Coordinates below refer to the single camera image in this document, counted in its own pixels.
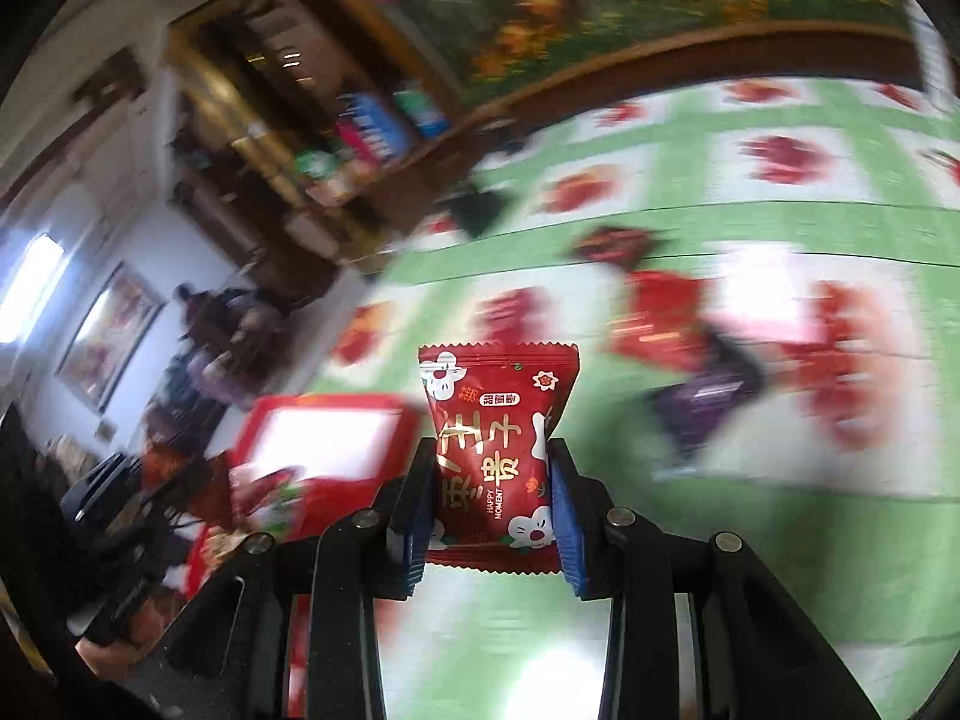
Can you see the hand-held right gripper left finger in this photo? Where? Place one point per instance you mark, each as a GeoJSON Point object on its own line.
{"type": "Point", "coordinates": [416, 532]}

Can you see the blue boxes on shelf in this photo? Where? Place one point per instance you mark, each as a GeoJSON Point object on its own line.
{"type": "Point", "coordinates": [379, 124]}

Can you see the framed picture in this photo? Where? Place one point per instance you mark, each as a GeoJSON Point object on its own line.
{"type": "Point", "coordinates": [109, 337]}

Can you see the purple small snack packet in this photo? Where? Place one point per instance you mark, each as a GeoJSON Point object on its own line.
{"type": "Point", "coordinates": [705, 401]}

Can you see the red box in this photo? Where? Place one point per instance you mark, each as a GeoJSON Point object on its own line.
{"type": "Point", "coordinates": [330, 450]}

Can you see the wooden display shelf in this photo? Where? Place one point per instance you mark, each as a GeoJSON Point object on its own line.
{"type": "Point", "coordinates": [300, 105]}

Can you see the blue green packets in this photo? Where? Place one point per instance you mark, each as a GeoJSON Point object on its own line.
{"type": "Point", "coordinates": [424, 111]}

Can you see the green fruit print tablecloth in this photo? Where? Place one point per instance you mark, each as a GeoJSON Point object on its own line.
{"type": "Point", "coordinates": [750, 229]}

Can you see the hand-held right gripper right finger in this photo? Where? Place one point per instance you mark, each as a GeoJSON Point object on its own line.
{"type": "Point", "coordinates": [570, 532]}

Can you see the dark red small snack packet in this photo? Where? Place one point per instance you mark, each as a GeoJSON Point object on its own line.
{"type": "Point", "coordinates": [615, 246]}

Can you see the flower and bamboo wall panel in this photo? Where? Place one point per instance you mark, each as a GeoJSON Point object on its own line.
{"type": "Point", "coordinates": [637, 0]}

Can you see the small black box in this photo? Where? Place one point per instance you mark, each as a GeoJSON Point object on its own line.
{"type": "Point", "coordinates": [480, 211]}

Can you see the red flowered small snack packet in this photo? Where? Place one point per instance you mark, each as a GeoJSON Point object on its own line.
{"type": "Point", "coordinates": [487, 427]}

